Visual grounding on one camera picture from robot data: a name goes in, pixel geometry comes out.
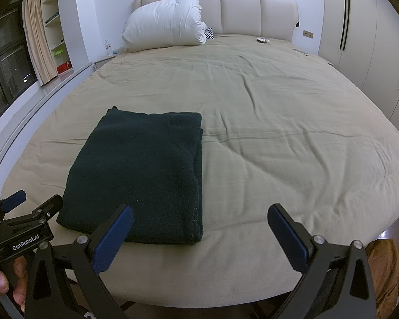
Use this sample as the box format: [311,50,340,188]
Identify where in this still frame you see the white pillow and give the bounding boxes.
[121,0,208,53]

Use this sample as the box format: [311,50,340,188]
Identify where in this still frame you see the dark window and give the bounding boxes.
[0,5,39,123]

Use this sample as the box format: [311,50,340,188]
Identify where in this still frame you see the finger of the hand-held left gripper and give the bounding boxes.
[7,194,64,230]
[0,189,27,220]

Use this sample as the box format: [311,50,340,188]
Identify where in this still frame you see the dark green sweater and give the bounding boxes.
[56,106,204,245]

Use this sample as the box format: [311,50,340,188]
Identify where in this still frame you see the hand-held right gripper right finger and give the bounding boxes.
[267,203,378,319]

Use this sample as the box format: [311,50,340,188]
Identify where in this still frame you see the white wall shelf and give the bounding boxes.
[40,0,75,77]

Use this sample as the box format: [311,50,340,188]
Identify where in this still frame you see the bed with beige cover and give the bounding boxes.
[0,34,399,306]

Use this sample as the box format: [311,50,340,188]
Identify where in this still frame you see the white wardrobe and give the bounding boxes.
[324,0,399,123]

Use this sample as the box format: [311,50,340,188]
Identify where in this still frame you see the beige padded headboard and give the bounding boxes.
[134,0,300,42]

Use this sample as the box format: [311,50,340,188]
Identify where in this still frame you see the person's left hand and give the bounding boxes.
[0,256,29,306]

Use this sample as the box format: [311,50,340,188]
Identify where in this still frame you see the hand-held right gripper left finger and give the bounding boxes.
[23,204,135,319]

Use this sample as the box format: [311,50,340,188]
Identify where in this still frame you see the beige curtain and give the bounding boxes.
[22,0,59,85]

